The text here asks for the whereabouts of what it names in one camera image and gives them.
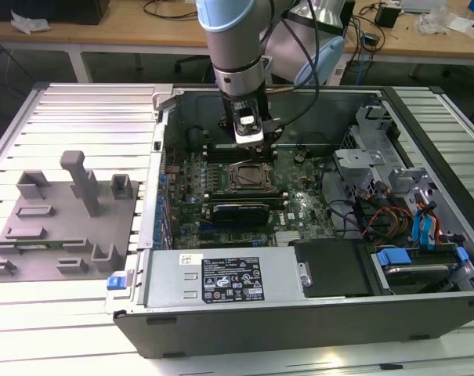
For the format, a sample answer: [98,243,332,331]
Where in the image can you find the metal socket cover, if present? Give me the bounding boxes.
[228,162,270,193]

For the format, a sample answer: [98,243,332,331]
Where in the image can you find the CPU socket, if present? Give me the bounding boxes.
[225,161,272,193]

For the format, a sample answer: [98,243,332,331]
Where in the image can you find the RAM slot with white clips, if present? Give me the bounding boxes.
[204,198,289,204]
[204,192,289,198]
[203,143,280,150]
[203,150,280,157]

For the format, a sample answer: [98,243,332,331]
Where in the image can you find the RAM slot with black clips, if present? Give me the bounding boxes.
[204,195,289,201]
[203,154,280,161]
[203,146,280,153]
[204,189,289,195]

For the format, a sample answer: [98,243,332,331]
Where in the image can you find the green motherboard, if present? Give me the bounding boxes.
[164,144,339,250]

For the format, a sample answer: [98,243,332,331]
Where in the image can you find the black graphics card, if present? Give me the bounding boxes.
[209,201,272,229]

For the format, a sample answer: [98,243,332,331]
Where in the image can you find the silver metal drive cage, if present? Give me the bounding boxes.
[332,103,443,208]

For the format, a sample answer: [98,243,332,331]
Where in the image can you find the silver finned heatsink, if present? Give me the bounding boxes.
[275,230,300,246]

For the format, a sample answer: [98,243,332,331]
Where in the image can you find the black drive bay cover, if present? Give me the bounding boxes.
[289,238,374,298]

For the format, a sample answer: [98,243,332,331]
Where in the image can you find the small black adapter box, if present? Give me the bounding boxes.
[374,2,403,29]

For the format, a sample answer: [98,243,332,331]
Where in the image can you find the grey power supply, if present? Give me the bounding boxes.
[144,248,306,310]

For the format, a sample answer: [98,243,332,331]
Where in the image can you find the wooden desk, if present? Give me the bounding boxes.
[0,0,474,83]

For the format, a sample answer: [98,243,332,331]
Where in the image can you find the open black PC case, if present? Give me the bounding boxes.
[113,84,474,360]

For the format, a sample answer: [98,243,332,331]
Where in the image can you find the clear plastic bags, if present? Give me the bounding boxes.
[413,4,472,37]

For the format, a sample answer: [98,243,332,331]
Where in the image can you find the grey parts rack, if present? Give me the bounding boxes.
[0,150,139,283]

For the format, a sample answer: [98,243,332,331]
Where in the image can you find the large black box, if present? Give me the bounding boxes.
[0,0,111,25]

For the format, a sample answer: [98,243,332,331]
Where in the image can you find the green RAM stick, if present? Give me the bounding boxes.
[0,238,87,249]

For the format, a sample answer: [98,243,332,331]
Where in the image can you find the crumpled white plastic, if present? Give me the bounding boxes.
[9,9,52,35]

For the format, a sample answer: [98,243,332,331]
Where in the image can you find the orange yellow wire bundle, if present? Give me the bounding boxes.
[362,208,414,240]

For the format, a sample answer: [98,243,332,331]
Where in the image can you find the blue flat cable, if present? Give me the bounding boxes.
[411,200,441,251]

